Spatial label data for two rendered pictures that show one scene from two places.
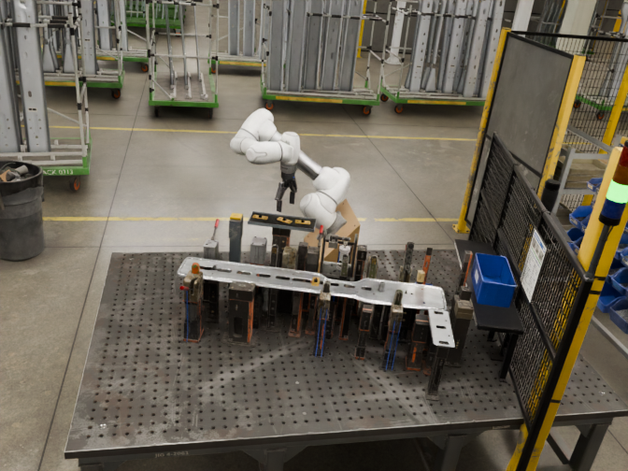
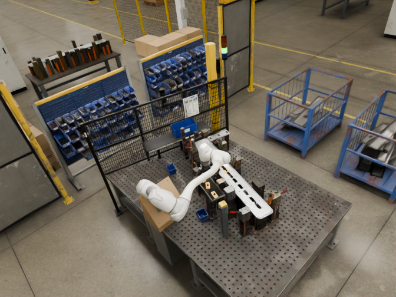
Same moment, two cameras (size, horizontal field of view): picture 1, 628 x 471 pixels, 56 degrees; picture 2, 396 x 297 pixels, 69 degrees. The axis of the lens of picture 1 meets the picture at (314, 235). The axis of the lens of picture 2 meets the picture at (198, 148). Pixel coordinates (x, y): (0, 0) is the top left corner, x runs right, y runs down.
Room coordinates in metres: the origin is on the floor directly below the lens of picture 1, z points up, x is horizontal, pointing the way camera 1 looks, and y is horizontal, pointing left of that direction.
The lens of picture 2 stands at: (3.84, 1.92, 3.22)
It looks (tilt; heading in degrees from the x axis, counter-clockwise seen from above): 39 degrees down; 245
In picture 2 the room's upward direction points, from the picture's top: 7 degrees counter-clockwise
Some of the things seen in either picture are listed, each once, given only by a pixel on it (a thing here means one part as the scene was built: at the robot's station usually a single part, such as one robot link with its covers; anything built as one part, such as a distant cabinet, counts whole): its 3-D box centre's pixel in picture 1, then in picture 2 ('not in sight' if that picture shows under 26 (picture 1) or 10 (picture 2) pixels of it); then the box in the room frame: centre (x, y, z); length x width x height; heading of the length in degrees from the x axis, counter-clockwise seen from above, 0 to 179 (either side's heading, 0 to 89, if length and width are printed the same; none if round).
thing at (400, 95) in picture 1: (443, 58); not in sight; (10.59, -1.91, 0.88); 1.91 x 1.01 x 1.76; 105
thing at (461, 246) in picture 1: (484, 280); (177, 135); (2.76, -0.94, 1.02); 0.90 x 0.22 x 0.03; 177
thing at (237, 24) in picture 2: not in sight; (237, 53); (0.54, -2.69, 1.00); 1.04 x 0.14 x 2.00; 13
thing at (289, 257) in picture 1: (287, 280); (222, 192); (2.77, 0.12, 0.89); 0.13 x 0.11 x 0.38; 177
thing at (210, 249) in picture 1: (210, 271); (244, 221); (2.80, 0.55, 0.88); 0.11 x 0.10 x 0.36; 177
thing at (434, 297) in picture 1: (311, 282); (228, 172); (2.60, -0.01, 1.00); 1.38 x 0.22 x 0.02; 87
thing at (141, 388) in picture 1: (336, 323); (213, 187); (2.71, -0.17, 0.68); 2.56 x 1.61 x 0.04; 103
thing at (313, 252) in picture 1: (310, 279); not in sight; (2.80, -0.01, 0.89); 0.13 x 0.11 x 0.38; 177
